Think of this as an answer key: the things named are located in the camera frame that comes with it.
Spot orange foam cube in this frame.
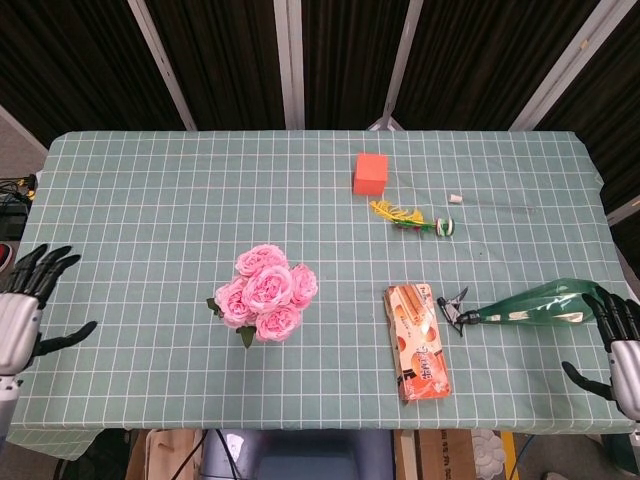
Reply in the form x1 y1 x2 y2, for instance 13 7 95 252
352 153 390 196

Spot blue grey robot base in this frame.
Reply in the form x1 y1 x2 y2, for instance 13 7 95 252
202 429 396 480

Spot colourful feather shuttlecock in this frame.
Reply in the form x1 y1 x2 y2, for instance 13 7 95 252
369 199 457 238

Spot orange egg roll biscuit box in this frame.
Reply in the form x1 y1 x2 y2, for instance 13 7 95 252
383 282 454 404

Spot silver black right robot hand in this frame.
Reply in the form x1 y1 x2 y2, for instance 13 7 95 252
560 285 640 421

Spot brown cardboard box printed letters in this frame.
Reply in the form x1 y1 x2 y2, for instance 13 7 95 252
394 429 474 480

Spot green white grid tablecloth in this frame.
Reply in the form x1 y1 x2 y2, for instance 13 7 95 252
7 130 637 461

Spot white metal frame post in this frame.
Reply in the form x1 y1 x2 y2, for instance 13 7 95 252
368 0 426 132
127 0 197 132
273 0 306 130
509 0 621 132

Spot green spray bottle black trigger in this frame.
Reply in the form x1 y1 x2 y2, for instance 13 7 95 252
436 278 606 335

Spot black pleated curtain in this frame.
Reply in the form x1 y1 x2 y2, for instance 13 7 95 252
0 0 640 216

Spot pink artificial flower bouquet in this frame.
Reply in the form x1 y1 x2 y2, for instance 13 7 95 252
206 243 319 350

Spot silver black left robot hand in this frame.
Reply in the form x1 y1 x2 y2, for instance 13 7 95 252
0 244 99 376

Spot thin clear rod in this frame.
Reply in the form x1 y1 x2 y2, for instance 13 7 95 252
461 198 535 214

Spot black electronics with cables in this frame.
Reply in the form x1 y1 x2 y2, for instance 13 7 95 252
0 172 39 241

